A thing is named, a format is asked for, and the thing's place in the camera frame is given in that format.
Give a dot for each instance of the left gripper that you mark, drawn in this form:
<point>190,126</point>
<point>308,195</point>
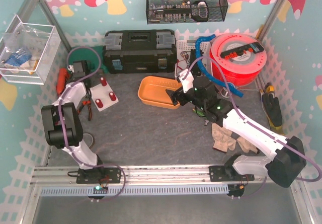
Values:
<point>82,69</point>

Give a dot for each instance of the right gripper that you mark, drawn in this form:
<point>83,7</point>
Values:
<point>179,96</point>

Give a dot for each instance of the orange plastic bin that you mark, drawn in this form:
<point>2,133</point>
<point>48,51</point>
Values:
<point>152,91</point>

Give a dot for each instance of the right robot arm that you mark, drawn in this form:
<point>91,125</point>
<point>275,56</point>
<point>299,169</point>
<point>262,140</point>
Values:
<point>283,158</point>

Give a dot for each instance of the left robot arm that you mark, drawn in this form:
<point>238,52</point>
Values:
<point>61,123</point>

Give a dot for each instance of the green tool case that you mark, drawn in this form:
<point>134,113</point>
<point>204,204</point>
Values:
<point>90,57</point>

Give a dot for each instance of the orange multimeter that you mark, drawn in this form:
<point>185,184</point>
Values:
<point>63,76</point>

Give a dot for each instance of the black toolbox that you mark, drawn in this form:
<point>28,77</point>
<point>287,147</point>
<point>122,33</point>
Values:
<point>140,51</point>

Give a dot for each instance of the white perforated basket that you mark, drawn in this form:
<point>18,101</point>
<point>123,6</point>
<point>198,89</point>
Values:
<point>183,55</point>

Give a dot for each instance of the brown tape roll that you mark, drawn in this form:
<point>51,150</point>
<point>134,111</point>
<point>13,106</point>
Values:
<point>89,140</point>

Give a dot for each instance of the beige work glove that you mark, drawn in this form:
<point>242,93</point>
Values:
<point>226,140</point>

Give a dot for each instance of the orange filament spool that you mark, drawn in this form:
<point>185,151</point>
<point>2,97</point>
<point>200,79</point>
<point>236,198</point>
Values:
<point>241,70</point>

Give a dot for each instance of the clear acrylic box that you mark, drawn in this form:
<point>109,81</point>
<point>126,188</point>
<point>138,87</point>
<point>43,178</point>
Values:
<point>42,41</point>

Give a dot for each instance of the blue white glove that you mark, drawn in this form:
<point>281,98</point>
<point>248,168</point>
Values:
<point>19,58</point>

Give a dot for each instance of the black terminal strip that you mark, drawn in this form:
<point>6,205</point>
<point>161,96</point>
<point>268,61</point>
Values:
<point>254,47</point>

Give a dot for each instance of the black yellow work glove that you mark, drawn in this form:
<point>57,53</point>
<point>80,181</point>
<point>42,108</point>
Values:
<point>273,112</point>

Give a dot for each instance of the black metal bracket plate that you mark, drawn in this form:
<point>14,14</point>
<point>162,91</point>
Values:
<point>195,69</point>

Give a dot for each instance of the aluminium front rail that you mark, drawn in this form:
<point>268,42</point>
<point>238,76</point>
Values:
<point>145,175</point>

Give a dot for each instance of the black wire mesh basket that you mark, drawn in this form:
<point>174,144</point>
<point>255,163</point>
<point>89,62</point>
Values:
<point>185,11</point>

